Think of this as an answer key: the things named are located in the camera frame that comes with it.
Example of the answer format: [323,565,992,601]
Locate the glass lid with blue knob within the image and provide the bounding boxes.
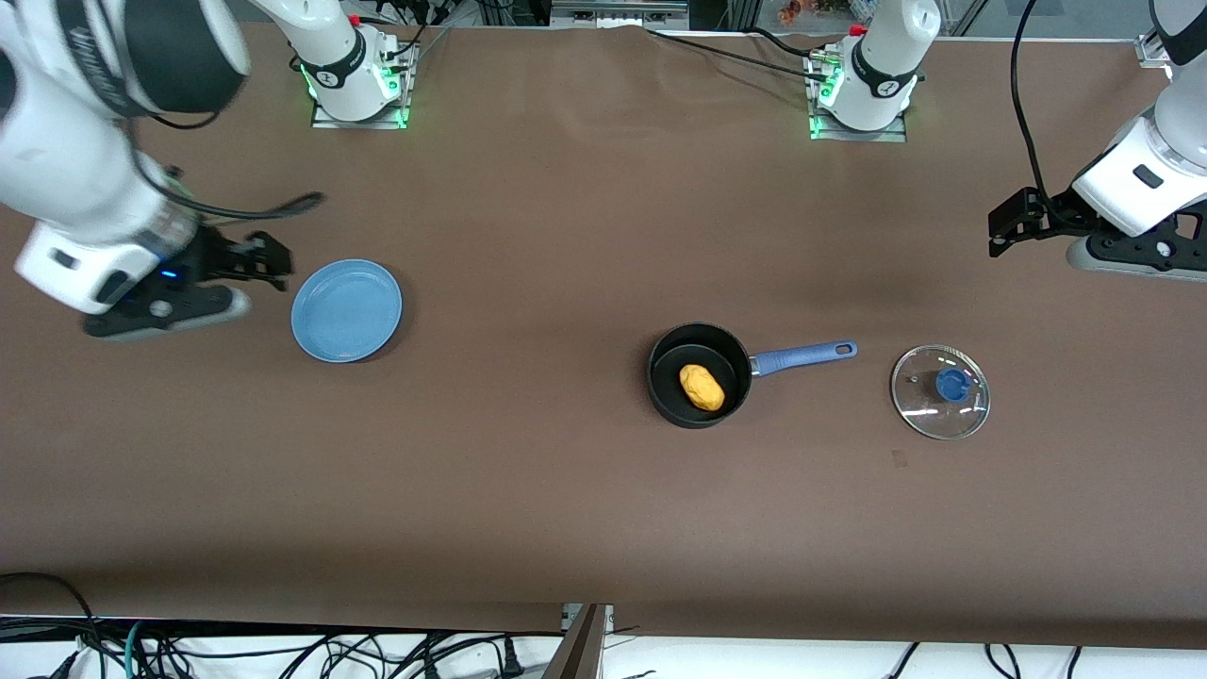
[891,345,991,441]

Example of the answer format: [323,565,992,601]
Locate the yellow potato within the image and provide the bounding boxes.
[679,364,727,412]

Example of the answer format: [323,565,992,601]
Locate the blue round plate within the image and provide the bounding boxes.
[290,258,405,365]

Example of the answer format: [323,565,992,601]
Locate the colourful background objects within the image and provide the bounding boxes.
[778,0,852,25]

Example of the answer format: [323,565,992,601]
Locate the brown table cover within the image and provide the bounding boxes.
[0,19,1207,652]

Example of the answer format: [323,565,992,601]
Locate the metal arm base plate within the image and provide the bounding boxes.
[809,52,909,143]
[311,42,413,130]

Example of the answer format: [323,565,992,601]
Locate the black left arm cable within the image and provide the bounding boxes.
[1011,0,1053,201]

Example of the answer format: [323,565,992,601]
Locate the black pot with blue handle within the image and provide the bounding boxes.
[646,323,859,430]

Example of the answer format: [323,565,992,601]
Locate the long black base cable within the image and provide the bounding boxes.
[645,28,833,84]

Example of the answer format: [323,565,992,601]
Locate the black looped floor cable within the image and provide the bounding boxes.
[0,571,107,679]

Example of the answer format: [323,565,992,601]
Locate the aluminium frame rail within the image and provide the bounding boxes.
[551,0,691,29]

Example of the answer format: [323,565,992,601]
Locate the black cable with plug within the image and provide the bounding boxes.
[415,634,527,678]

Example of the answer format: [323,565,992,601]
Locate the aluminium table post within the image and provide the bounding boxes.
[542,604,616,679]

